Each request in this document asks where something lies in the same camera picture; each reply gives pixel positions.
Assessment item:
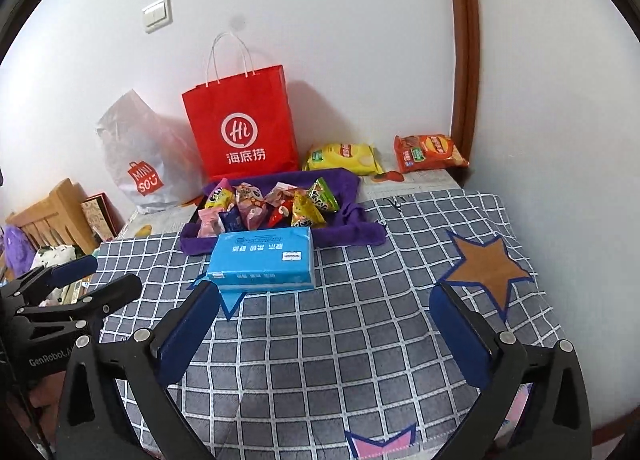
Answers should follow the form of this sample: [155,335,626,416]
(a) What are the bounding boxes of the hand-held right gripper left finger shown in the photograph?
[54,277,221,460]

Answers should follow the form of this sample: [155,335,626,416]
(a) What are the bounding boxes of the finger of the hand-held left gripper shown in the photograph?
[17,273,143,327]
[0,254,99,309]

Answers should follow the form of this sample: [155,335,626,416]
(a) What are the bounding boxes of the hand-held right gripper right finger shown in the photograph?
[429,281,593,460]

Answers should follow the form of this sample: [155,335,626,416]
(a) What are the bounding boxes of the small pink candy packet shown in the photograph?
[197,207,226,238]

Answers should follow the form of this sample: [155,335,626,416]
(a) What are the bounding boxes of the small blue snack packet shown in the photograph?
[220,205,246,235]

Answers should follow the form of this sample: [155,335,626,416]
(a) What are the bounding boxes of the yellow purple-label snack packet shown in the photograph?
[204,179,236,211]

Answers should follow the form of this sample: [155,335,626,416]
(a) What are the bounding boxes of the red strawberry snack packet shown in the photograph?
[267,203,296,228]

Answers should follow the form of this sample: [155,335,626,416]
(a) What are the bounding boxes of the red orange snack packet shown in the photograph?
[265,181,301,206]

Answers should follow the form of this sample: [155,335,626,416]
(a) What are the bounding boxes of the yellow triangular snack packet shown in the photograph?
[290,190,327,228]

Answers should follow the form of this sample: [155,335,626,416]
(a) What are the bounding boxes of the purple cloth-lined tray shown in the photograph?
[180,167,387,257]

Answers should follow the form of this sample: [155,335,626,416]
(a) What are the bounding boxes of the green snack packet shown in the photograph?
[307,177,341,213]

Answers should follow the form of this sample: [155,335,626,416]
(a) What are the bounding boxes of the white spotted garment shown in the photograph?
[30,244,76,271]

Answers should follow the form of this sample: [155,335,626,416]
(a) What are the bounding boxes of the brown patterned box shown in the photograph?
[81,193,126,241]

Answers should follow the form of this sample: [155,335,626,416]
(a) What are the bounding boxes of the purple cloth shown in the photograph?
[0,225,36,278]

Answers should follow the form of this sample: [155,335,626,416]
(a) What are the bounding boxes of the blue tissue pack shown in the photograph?
[194,227,317,293]

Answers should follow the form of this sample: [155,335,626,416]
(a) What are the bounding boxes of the grey checked blanket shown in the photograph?
[95,189,561,460]

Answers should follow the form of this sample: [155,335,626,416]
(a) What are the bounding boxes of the white plastic shopping bag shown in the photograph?
[95,89,206,215]

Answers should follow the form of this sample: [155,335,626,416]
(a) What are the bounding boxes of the orange chip bag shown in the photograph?
[393,134,470,175]

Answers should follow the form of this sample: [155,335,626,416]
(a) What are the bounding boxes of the red paper bag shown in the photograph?
[181,32,299,181]

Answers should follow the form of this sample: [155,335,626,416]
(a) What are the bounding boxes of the yellow chip bag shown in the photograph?
[302,141,385,177]

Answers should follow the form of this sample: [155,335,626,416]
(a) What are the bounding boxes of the white light switch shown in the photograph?
[141,0,174,34]

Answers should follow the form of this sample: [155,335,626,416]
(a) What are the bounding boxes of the brown wooden door frame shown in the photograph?
[442,0,481,168]

